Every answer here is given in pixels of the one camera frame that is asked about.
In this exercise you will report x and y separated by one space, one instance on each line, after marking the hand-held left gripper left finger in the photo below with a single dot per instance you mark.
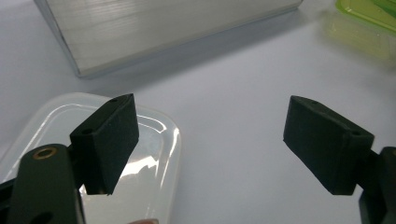
106 146

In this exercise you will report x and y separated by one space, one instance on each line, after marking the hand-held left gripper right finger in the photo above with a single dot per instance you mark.
327 146

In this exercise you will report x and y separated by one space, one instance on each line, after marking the white plastic container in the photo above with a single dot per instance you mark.
46 124

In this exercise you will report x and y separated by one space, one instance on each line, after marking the green lidded plastic container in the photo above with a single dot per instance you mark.
358 34

